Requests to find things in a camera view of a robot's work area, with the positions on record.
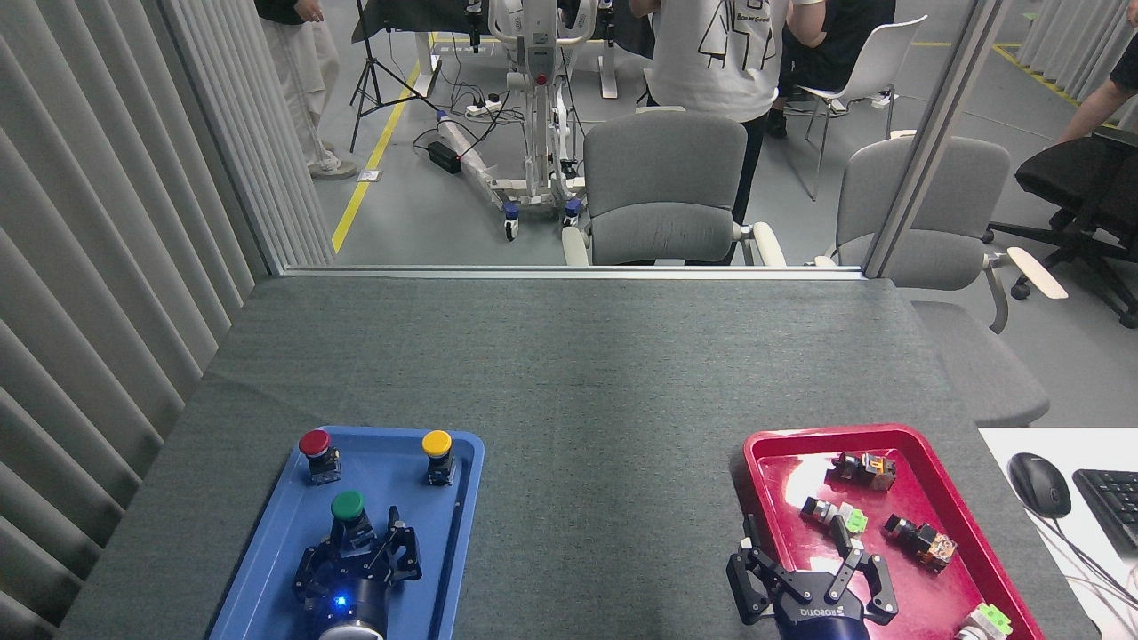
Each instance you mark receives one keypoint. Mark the red push button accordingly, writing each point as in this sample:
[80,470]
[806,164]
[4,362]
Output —
[316,443]

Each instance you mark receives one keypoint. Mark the silver post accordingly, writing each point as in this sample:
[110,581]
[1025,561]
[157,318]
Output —
[933,133]

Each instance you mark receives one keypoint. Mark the black power box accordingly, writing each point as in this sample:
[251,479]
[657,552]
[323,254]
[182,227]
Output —
[444,157]

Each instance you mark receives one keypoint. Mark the black tripod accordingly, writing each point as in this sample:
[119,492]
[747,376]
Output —
[367,67]

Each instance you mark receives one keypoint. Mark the black office chair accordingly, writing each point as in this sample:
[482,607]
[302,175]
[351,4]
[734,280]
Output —
[1076,178]

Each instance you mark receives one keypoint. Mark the blue plastic tray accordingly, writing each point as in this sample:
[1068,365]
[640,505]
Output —
[267,551]

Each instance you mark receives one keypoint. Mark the grey armchair with white arms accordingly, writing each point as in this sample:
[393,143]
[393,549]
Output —
[662,178]
[969,213]

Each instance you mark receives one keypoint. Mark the black switch with orange block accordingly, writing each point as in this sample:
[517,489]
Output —
[867,469]

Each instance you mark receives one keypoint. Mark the white switch with green block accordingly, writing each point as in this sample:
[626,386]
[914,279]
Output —
[985,622]

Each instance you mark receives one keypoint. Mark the silver switch with green block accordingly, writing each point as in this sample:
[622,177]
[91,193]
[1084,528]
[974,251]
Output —
[822,511]

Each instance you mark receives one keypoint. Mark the white plastic chair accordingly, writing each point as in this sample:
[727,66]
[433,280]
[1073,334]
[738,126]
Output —
[876,62]

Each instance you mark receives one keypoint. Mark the black keyboard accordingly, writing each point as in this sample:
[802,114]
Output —
[1111,507]

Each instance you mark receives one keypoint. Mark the white power strip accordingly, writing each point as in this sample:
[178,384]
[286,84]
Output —
[483,108]

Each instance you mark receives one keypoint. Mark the person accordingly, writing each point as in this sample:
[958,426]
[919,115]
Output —
[845,36]
[711,53]
[1102,102]
[302,62]

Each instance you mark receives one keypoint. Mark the yellow push button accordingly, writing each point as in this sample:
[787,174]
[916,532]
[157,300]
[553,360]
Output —
[436,443]

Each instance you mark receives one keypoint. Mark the green push button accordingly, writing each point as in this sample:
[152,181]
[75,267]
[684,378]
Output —
[348,505]

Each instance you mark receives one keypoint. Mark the black switch with orange cube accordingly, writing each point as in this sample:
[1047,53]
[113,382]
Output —
[925,542]

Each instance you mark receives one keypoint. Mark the white stand on wheels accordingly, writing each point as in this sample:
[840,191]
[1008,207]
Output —
[538,53]

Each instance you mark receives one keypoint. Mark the black computer mouse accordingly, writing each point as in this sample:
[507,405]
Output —
[1038,484]

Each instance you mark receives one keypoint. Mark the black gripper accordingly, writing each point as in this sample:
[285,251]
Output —
[351,596]
[822,613]

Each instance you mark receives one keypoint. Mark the red plastic tray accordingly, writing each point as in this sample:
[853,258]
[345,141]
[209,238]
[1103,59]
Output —
[925,604]

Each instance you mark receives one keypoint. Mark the white side table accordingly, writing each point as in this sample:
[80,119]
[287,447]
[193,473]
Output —
[1102,587]

